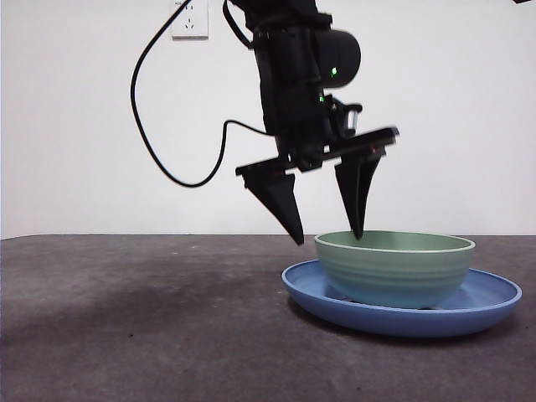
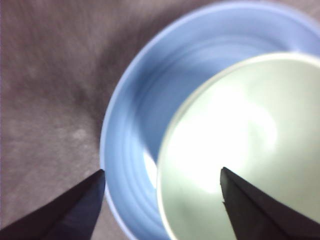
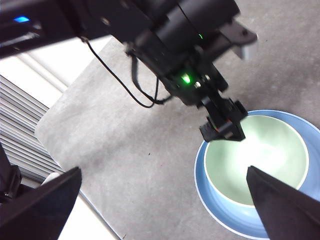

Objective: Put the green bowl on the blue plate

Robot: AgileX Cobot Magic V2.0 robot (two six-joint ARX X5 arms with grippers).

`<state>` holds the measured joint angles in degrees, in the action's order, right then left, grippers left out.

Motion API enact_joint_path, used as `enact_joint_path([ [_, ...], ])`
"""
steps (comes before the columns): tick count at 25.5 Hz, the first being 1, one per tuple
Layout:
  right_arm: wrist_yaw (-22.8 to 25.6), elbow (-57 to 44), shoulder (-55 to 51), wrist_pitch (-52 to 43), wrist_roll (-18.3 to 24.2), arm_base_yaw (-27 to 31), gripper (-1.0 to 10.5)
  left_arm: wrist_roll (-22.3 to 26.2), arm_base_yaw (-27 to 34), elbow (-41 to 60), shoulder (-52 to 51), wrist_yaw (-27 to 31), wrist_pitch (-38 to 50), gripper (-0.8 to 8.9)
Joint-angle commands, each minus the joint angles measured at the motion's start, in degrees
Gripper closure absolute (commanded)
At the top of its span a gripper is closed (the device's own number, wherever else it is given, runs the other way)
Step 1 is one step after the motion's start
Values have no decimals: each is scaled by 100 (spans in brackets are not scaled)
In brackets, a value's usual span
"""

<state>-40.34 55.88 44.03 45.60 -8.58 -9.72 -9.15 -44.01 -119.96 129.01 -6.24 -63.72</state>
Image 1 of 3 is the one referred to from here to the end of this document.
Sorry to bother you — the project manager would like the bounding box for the green bowl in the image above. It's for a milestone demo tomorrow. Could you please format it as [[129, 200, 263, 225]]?
[[313, 229, 477, 310]]

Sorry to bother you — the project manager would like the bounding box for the blue plate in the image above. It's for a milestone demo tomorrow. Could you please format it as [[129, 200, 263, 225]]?
[[280, 258, 523, 338]]

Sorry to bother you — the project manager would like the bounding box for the black cable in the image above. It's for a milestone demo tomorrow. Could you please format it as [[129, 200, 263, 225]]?
[[131, 0, 277, 188]]

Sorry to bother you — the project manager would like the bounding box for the white wall socket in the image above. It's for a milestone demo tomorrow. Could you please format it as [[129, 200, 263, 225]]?
[[171, 0, 209, 42]]

